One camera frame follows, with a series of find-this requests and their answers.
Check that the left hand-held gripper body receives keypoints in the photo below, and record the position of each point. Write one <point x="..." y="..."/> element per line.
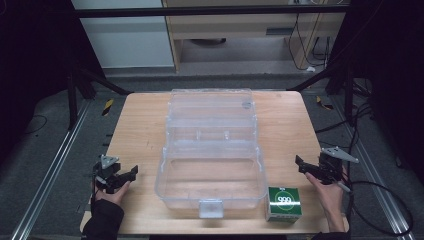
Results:
<point x="107" y="167"/>

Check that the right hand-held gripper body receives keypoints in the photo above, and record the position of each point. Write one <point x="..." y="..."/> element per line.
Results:
<point x="331" y="165"/>

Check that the green cardboard box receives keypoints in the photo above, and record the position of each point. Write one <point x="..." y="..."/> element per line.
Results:
<point x="284" y="203"/>

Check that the clear plastic storage box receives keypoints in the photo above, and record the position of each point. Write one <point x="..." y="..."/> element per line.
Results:
<point x="213" y="156"/>

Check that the person's left hand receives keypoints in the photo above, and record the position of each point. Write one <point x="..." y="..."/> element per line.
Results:
<point x="115" y="196"/>

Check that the person's right hand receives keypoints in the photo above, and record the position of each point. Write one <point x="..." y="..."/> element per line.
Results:
<point x="328" y="200"/>

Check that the yellow black striped tape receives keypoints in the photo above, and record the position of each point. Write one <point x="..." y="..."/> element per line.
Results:
<point x="107" y="106"/>
<point x="324" y="104"/>

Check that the black metal stand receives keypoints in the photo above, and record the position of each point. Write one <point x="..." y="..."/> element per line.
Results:
<point x="348" y="96"/>
<point x="71" y="100"/>

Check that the white plug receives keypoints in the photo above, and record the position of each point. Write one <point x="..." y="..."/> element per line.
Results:
<point x="310" y="69"/>

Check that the white cabinet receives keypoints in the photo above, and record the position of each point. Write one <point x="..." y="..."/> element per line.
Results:
<point x="126" y="36"/>

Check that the light wooden desk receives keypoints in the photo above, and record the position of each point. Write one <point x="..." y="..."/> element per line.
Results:
<point x="246" y="26"/>

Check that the aluminium floor rail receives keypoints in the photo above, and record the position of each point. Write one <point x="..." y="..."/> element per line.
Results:
<point x="50" y="173"/>
<point x="376" y="180"/>

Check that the black horizontal frame bar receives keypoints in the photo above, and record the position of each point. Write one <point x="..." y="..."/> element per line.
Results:
<point x="213" y="11"/>

